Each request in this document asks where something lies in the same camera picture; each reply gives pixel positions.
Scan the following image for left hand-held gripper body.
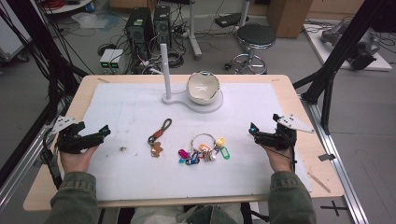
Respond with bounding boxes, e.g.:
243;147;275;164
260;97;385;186
50;116;105;155

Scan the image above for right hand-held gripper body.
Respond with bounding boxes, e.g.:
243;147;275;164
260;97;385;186
255;113;316;152

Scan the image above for brown bear keychain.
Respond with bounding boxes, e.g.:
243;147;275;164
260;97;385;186
147;118;174;159

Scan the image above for key ring with coloured tags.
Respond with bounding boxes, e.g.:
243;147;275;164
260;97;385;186
177;133;232;167

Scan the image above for white key stand with pole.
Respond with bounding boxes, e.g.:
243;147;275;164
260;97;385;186
159;43;224;115

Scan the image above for person's left hand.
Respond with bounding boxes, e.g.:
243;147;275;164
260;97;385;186
59;144;100;175

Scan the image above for person's right hand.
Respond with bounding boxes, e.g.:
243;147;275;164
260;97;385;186
262;143;296;174

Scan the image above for white table mat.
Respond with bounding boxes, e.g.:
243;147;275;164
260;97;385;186
78;81;314;202

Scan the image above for thin wooden stick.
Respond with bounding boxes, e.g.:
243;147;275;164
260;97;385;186
306;171;332;194

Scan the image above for white eggshell-shaped bowl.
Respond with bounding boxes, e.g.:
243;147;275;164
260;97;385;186
186;70;221;106

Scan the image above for white power supply box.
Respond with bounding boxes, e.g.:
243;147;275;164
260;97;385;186
109;49;125;71
99;48;116;71

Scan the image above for black round stool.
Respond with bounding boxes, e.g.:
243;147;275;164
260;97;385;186
224;23;277;76

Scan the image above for person's legs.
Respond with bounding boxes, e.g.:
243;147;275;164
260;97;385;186
130;203;250;224

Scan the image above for large black computer tower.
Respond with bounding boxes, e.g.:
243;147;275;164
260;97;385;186
124;7;155;61

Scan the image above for flat black device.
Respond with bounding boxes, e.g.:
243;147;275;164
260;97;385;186
214;12;250;29

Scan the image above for white desk leg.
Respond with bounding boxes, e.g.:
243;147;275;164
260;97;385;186
187;0;204;61

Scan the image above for clear plastic bag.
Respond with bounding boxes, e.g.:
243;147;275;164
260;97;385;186
71;11;110;30

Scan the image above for brown cardboard box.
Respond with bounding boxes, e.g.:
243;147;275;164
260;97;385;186
266;0;314;39

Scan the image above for small black computer tower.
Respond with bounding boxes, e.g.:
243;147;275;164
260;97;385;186
152;5;173;49

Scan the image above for white platform with equipment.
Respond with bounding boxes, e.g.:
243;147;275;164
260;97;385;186
303;17;393;72

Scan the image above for white board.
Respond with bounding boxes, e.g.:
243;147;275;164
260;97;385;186
0;0;33;63

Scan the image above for round white table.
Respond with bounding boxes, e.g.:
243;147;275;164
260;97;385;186
41;0;94;15

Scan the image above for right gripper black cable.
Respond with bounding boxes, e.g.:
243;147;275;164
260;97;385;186
265;136;298;174

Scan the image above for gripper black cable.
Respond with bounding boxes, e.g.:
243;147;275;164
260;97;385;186
265;136;298;174
41;128;64;190

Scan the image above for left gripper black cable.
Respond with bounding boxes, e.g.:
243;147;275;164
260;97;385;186
41;128;64;190

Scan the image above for aluminium rail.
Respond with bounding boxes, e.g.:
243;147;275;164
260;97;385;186
0;123;61;213
299;92;371;224

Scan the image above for black metal frame with cables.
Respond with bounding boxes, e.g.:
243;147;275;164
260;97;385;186
0;0;90;188

